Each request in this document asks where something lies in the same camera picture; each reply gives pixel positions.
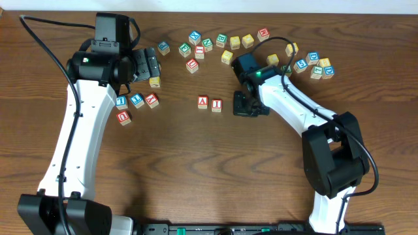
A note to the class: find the yellow G block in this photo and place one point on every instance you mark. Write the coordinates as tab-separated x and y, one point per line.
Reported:
155	82

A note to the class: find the green N block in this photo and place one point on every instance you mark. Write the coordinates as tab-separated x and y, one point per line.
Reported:
207	44

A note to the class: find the blue P block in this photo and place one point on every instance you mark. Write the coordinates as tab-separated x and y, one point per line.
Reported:
163	47

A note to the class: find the blue D block upper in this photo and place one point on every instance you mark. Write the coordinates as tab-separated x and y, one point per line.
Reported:
312	58

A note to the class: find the green Z block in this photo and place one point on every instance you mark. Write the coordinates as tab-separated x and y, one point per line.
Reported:
287	70

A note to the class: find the red A block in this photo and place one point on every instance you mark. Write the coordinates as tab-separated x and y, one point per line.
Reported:
202	102

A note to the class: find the blue d block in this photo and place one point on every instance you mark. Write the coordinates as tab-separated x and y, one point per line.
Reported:
312	58
328	72

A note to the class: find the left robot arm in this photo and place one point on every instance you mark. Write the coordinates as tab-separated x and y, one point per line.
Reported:
64	201

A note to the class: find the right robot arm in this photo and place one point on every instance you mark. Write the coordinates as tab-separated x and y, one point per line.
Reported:
334	156

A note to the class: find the yellow block middle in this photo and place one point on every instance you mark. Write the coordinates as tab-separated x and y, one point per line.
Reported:
226	57

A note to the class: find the blue X block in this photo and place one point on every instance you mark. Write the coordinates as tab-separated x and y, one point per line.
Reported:
194	37

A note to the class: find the blue D block right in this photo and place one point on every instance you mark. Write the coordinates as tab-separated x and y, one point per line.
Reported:
328	72

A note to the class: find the blue 5 block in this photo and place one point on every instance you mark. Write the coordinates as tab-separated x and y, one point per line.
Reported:
300	66

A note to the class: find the yellow block top left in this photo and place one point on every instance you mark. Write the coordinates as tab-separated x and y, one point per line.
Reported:
235	43

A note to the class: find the green 7 block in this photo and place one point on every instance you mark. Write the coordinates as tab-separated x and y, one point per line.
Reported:
316	72

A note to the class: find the red u block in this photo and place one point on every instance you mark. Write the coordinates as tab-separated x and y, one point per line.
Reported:
192	65
124	117

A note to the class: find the red i block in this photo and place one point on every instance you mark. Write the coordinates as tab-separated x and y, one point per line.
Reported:
199	52
216	105

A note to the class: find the red U block lower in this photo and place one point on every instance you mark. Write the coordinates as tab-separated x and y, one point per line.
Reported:
124	117

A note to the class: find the yellow 8 block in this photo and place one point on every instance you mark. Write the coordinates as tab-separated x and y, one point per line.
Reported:
324	62

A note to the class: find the red H block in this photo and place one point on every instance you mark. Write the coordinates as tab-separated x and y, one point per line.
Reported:
263	34

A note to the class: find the red U block centre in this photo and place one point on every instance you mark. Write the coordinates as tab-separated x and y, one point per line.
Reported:
192	65

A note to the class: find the green B block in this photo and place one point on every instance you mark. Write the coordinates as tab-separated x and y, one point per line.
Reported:
221	40

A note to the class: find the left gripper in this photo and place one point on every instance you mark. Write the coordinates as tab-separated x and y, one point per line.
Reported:
142	65

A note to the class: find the yellow A block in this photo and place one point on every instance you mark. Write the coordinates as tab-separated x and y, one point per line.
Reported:
291	49

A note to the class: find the yellow block top right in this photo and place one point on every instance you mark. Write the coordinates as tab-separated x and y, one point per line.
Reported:
247	41

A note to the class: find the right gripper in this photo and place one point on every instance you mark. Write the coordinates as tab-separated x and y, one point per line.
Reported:
243	106

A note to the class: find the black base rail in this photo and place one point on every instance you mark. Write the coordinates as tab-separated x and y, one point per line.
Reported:
165	229

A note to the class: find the yellow C block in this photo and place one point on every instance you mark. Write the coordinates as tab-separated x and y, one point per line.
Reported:
272	60

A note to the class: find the red Y block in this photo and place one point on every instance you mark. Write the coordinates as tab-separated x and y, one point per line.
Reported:
152	100

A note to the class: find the blue L block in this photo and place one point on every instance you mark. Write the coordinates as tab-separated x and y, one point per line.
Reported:
121	103

